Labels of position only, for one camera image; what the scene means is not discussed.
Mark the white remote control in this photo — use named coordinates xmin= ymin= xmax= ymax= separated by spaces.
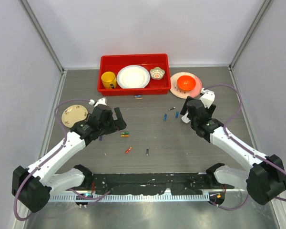
xmin=181 ymin=112 xmax=191 ymax=124

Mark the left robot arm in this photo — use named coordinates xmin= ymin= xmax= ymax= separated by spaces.
xmin=12 ymin=104 xmax=126 ymax=213

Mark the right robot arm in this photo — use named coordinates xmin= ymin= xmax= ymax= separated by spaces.
xmin=180 ymin=97 xmax=286 ymax=205

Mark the pink plate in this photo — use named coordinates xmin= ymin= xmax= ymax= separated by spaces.
xmin=170 ymin=72 xmax=202 ymax=99

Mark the orange bowl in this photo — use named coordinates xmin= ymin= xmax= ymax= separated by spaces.
xmin=177 ymin=75 xmax=196 ymax=92

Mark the cream floral saucer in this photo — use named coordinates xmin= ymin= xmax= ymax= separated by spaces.
xmin=61 ymin=104 xmax=88 ymax=128

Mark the yellow mug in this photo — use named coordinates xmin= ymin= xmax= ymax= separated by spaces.
xmin=101 ymin=72 xmax=117 ymax=89

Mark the red plastic bin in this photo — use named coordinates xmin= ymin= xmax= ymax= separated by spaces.
xmin=97 ymin=53 xmax=171 ymax=96

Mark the white plate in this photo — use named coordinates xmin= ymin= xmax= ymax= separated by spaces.
xmin=117 ymin=65 xmax=151 ymax=89

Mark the small patterned flower bowl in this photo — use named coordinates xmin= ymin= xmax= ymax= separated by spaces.
xmin=149 ymin=67 xmax=165 ymax=80

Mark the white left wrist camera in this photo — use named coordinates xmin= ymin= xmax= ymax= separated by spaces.
xmin=88 ymin=97 xmax=107 ymax=107

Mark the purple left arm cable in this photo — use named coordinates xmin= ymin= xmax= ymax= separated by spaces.
xmin=13 ymin=97 xmax=112 ymax=221

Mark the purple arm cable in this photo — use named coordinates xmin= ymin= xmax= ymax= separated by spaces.
xmin=13 ymin=97 xmax=112 ymax=221
xmin=204 ymin=83 xmax=286 ymax=210

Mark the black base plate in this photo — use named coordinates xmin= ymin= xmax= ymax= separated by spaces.
xmin=64 ymin=172 xmax=235 ymax=195

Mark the white slotted cable duct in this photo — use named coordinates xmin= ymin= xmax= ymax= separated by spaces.
xmin=48 ymin=191 xmax=210 ymax=203

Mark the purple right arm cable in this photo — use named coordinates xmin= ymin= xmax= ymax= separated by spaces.
xmin=204 ymin=83 xmax=286 ymax=210

